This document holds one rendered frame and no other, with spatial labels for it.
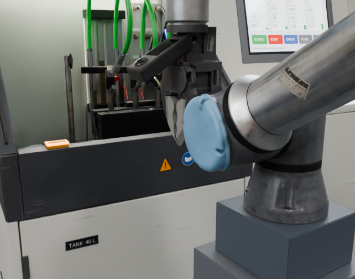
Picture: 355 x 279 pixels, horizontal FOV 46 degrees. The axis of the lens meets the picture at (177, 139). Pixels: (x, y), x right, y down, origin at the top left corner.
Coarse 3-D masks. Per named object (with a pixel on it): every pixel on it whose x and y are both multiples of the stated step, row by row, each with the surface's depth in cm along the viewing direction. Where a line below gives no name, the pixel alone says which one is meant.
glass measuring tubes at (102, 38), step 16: (96, 16) 144; (112, 16) 147; (96, 32) 148; (112, 32) 149; (96, 48) 149; (112, 48) 150; (96, 64) 151; (112, 64) 151; (96, 80) 152; (96, 96) 151
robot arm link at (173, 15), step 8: (168, 0) 69; (176, 0) 68; (184, 0) 67; (192, 0) 67; (200, 0) 68; (208, 0) 70; (168, 8) 69; (176, 8) 68; (184, 8) 68; (192, 8) 68; (200, 8) 68; (208, 8) 70; (168, 16) 70; (176, 16) 68; (184, 16) 68; (192, 16) 68; (200, 16) 68; (208, 16) 70
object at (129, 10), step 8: (88, 0) 135; (128, 0) 106; (88, 8) 136; (128, 8) 106; (88, 16) 137; (128, 16) 106; (88, 24) 138; (128, 24) 107; (88, 32) 139; (128, 32) 108; (88, 40) 140; (128, 40) 109; (88, 48) 141; (128, 48) 111
